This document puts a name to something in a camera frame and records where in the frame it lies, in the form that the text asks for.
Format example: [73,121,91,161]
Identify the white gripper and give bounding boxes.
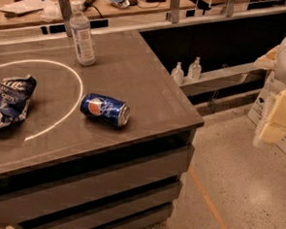
[254,46,286,144]

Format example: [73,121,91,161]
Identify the blue pepsi can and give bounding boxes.
[80,93,130,127]

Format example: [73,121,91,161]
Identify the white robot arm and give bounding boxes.
[254,37,286,145]

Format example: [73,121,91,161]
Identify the white floor sign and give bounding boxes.
[248,72,286,154]

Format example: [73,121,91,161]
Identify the small clear bottle right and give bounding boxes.
[187,56,202,80]

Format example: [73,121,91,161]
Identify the small clear bottle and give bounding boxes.
[171,61,184,85]
[187,56,202,80]

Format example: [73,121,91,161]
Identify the small clear bottle left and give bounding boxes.
[171,61,184,85]

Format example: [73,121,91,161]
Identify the white blue cap object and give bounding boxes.
[109,0,130,9]

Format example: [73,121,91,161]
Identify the clear plastic water bottle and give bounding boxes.
[70,0,96,66]

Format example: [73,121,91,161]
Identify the white round mask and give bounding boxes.
[40,4,62,21]

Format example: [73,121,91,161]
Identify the blue crumpled chip bag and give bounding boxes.
[0,75,37,128]

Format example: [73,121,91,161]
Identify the white papers on desk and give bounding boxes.
[0,0,46,14]

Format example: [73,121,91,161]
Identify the grey metal post middle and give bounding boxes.
[169,0,180,24]

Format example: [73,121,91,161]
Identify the grey metal post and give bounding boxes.
[57,0,72,37]
[169,0,180,24]

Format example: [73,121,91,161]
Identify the grey metal post left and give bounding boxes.
[57,0,72,37]

